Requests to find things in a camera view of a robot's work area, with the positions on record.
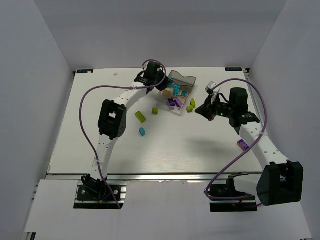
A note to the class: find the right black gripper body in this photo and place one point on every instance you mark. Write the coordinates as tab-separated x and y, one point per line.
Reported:
210	109

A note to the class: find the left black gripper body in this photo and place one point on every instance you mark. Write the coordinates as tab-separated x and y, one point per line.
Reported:
162	83

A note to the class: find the small teal lego brick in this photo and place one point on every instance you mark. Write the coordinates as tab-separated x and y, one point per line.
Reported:
142	131

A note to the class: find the round teal lego piece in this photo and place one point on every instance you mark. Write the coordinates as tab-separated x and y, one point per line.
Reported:
169	83

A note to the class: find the purple curved lego piece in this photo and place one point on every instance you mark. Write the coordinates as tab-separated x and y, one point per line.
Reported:
171	102

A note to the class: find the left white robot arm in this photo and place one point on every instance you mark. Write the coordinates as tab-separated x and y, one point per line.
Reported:
112	123

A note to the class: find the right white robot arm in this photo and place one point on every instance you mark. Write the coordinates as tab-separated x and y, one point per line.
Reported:
281	180

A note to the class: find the green stacked lego piece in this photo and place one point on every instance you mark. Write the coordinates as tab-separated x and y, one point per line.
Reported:
191	106

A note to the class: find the clear plastic container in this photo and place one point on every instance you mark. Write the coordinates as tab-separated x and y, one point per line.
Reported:
165	100

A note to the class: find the green small lego brick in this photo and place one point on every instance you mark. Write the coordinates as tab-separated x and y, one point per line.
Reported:
155	111

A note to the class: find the right corner blue label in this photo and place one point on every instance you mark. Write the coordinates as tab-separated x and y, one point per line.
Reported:
233	69

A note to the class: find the corner blue label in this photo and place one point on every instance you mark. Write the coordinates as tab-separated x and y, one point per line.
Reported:
233	69
84	71

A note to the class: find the purple 2x4 lego plate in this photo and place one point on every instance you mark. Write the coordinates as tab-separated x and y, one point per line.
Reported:
243	145

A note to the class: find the green 2x4 lego brick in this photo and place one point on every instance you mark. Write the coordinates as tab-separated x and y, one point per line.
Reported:
140	116

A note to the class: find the left corner blue label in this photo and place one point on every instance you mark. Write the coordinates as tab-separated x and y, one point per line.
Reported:
84	71

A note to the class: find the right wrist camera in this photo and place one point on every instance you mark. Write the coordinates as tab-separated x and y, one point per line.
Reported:
210	87

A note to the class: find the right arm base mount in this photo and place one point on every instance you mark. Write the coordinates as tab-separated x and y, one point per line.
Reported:
232	200

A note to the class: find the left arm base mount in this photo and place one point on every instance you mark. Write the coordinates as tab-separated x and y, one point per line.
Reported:
87	199

